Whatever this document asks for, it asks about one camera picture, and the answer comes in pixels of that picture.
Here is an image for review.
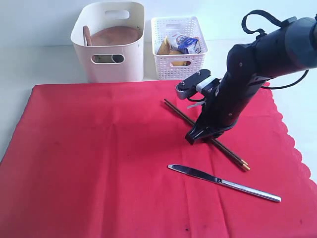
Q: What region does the stainless steel cup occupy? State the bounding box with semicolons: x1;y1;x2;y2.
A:
111;54;124;63

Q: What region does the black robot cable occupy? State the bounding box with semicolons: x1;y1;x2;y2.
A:
241;9;298;35

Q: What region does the yellow lemon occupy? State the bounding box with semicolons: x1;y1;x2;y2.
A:
169;51;191;67

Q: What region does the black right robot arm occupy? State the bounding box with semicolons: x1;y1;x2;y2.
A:
185;17;317;144

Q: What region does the brown wooden plate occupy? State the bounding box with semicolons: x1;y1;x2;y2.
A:
91;26;139;46

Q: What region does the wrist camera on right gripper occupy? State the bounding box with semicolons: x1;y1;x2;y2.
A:
175;69;221;100

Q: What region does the red tablecloth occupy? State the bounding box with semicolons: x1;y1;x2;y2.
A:
0;81;317;238

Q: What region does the blue white milk carton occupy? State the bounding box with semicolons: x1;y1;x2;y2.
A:
167;32;201;54

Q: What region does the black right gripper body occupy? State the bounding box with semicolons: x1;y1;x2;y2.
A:
197;74;263;128

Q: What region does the brown wooden spoon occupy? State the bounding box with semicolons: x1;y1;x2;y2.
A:
83;25;93;46

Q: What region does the silver table knife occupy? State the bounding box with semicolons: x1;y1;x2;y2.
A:
167;164;281;202

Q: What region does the dark wooden chopstick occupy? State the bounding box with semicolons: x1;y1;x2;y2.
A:
163;99;251;172
164;99;250;171

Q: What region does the cream plastic bin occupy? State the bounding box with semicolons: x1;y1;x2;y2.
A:
71;1;145;83

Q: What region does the white perforated plastic basket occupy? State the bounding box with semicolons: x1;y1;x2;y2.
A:
151;16;208;80

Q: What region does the yellow cheese wedge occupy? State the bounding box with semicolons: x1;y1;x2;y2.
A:
157;36;178;55

